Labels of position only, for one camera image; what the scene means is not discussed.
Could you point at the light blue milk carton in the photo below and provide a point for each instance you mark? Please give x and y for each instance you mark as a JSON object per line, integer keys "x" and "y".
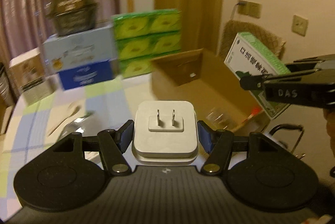
{"x": 78, "y": 48}

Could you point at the checked cloth desktop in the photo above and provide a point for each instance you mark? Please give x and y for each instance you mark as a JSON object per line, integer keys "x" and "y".
{"x": 110, "y": 93}

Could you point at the white product box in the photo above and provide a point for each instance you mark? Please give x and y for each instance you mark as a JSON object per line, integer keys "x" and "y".
{"x": 30, "y": 74}

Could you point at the large cardboard box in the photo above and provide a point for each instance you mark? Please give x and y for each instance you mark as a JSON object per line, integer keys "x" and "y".
{"x": 183, "y": 74}

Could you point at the wicker chair back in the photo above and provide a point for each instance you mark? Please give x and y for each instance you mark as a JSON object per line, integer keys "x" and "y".
{"x": 235, "y": 35}

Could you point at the black metal chair frame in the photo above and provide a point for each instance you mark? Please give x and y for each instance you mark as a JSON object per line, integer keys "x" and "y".
{"x": 285, "y": 125}

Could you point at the black instant food bowl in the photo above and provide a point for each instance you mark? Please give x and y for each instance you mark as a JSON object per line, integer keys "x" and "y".
{"x": 72, "y": 11}

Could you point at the green white spray box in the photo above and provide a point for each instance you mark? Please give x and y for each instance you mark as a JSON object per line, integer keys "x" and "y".
{"x": 248, "y": 56}

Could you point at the red snack packet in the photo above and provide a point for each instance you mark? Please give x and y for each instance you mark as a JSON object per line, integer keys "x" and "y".
{"x": 255, "y": 111}

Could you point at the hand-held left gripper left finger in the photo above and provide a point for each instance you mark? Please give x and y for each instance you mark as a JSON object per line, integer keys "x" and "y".
{"x": 125, "y": 136}

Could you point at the white plug adapter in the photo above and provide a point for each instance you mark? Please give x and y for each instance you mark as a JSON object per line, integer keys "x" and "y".
{"x": 165, "y": 140}

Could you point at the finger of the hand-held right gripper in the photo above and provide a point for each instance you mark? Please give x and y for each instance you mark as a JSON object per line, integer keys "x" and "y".
{"x": 288, "y": 93}
{"x": 322, "y": 61}

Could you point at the beige wall switch plate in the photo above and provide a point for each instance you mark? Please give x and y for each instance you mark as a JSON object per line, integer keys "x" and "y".
{"x": 255, "y": 10}
{"x": 300, "y": 25}

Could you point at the stack of green tissue packs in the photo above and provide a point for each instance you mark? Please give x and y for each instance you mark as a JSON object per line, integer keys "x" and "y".
{"x": 146, "y": 38}

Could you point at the silver foil tea pouch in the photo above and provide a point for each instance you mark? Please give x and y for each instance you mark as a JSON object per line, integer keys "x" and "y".
{"x": 89, "y": 127}

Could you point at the wooden spoon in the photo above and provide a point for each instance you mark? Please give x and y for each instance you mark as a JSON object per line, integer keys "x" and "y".
{"x": 73, "y": 110}

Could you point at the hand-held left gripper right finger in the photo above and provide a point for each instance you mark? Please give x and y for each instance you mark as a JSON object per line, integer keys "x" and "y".
{"x": 206, "y": 136}

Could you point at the dark blue milk carton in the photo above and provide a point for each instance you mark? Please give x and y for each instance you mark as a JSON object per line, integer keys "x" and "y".
{"x": 89, "y": 74}

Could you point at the beige wall socket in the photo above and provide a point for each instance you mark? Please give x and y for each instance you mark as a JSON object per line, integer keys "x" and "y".
{"x": 243, "y": 9}

